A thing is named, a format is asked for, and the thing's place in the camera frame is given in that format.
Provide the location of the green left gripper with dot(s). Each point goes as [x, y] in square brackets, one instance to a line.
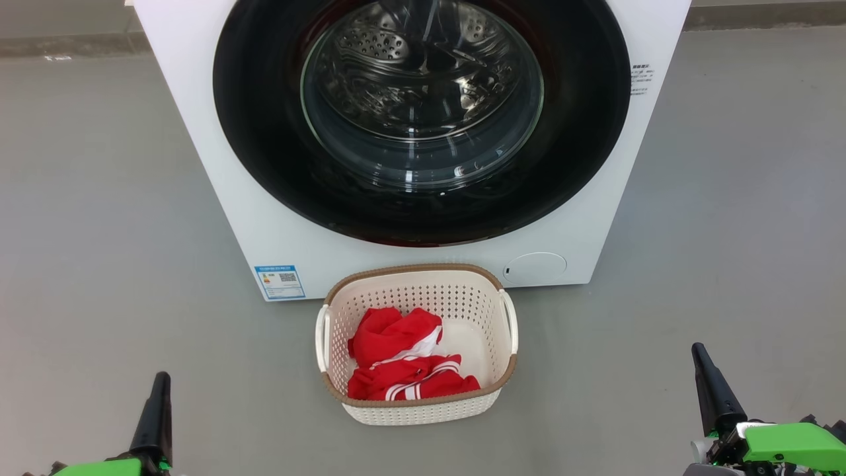
[99, 468]

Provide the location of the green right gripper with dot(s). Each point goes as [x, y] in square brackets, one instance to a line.
[793, 446]

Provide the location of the red garment thin white stripes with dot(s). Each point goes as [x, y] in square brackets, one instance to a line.
[443, 383]

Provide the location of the black round glass washer door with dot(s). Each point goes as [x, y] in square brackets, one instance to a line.
[264, 152]

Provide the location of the white front-load washing machine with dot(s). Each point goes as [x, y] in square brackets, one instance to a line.
[198, 165]

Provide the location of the stainless steel washing machine drum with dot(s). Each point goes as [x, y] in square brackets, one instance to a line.
[370, 66]

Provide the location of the blue energy label sticker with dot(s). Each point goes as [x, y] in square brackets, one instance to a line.
[279, 283]

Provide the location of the round drain filter cover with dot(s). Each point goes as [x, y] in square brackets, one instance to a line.
[535, 268]

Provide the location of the cream perforated laundry basket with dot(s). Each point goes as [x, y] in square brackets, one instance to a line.
[476, 311]

